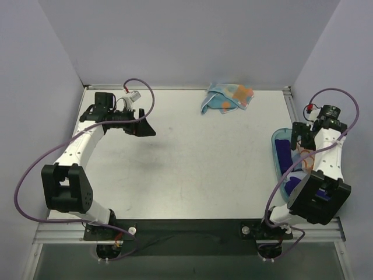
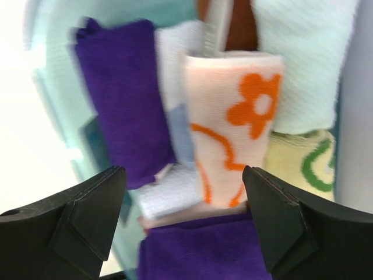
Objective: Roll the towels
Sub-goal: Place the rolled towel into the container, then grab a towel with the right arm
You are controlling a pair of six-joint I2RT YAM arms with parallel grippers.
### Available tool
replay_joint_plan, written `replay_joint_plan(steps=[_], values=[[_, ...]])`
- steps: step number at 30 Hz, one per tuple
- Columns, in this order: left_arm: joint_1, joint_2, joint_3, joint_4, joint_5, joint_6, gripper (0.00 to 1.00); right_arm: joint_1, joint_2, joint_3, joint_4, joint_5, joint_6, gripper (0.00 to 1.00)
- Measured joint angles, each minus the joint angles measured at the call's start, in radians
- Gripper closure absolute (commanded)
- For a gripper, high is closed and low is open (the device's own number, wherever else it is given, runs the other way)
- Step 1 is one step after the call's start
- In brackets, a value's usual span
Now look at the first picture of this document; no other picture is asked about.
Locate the orange flower pattern towel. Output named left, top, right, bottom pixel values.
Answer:
left=297, top=146, right=315, bottom=173

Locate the blue orange patterned towel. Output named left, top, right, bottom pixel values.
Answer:
left=200, top=83, right=254, bottom=115

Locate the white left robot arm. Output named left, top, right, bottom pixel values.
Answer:
left=41, top=90, right=156, bottom=240

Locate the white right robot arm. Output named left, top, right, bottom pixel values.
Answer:
left=258, top=117, right=352, bottom=239

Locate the teal plastic basket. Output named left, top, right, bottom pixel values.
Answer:
left=271, top=128, right=291, bottom=202

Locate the purple rolled towel back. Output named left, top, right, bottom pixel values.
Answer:
left=275, top=139, right=293, bottom=174

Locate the purple rolled towel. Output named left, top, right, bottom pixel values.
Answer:
left=284, top=171, right=306, bottom=196
left=275, top=139, right=293, bottom=174

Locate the purple rolled towel front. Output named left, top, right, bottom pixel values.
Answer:
left=284, top=171, right=306, bottom=196

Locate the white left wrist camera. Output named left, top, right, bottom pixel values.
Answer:
left=123, top=90, right=142, bottom=103

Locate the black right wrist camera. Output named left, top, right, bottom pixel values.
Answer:
left=317, top=105, right=341, bottom=121

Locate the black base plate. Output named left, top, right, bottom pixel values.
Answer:
left=83, top=219, right=293, bottom=257

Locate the aluminium front rail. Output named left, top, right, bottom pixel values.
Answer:
left=33, top=219, right=346, bottom=244

